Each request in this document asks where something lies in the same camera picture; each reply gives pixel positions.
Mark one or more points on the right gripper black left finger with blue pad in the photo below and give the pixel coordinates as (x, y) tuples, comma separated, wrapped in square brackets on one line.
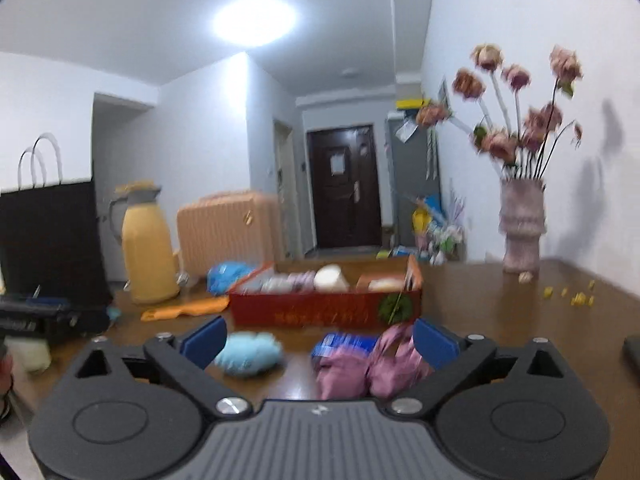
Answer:
[(181, 362)]

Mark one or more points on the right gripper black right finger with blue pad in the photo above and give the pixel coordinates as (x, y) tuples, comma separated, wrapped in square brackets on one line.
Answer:
[(455, 363)]

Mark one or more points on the yellow white plush toy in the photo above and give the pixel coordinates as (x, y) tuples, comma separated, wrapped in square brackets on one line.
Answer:
[(380, 282)]

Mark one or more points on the white soft roll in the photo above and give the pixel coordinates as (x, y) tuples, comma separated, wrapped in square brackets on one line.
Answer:
[(330, 278)]

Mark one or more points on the person's left hand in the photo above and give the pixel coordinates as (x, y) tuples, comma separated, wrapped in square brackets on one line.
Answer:
[(6, 383)]

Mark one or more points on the orange box flap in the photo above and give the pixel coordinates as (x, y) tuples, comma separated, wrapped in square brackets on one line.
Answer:
[(192, 309)]

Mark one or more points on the light blue plush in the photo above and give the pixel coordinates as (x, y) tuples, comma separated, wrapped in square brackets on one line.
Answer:
[(247, 354)]

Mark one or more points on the black paper shopping bag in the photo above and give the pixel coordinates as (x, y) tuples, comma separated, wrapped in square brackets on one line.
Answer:
[(50, 244)]

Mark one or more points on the blue plastic tissue pack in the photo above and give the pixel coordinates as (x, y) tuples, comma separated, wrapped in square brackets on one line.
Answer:
[(223, 276)]

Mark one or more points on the fallen rose petal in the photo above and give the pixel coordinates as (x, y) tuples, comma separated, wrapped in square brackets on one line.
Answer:
[(525, 277)]

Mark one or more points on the blue packet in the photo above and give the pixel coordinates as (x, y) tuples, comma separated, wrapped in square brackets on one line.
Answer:
[(341, 341)]

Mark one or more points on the yellow thermos jug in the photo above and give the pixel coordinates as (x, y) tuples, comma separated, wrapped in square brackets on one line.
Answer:
[(140, 228)]

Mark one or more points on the orange red cardboard box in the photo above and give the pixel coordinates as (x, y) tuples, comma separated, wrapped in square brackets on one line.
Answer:
[(352, 310)]

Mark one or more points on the yellow crumbs on table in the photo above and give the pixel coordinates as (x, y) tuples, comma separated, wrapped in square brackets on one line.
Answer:
[(576, 298)]

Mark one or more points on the pink ribbed suitcase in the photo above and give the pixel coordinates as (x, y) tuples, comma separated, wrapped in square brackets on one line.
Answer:
[(234, 226)]

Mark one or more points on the pink textured vase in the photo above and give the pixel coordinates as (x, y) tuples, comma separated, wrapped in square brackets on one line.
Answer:
[(522, 221)]

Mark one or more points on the grey refrigerator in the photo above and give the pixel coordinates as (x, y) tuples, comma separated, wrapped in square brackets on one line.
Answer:
[(412, 160)]

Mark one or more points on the dried pink roses bouquet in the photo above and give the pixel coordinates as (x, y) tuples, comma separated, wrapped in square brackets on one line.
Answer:
[(520, 141)]

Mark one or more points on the dark brown entrance door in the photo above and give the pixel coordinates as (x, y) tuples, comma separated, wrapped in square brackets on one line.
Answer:
[(344, 187)]

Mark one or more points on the purple drawstring pouch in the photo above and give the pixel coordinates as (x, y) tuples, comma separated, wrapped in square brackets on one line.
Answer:
[(392, 366)]

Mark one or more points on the metal wire storage rack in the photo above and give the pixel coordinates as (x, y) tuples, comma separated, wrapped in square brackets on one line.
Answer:
[(436, 242)]

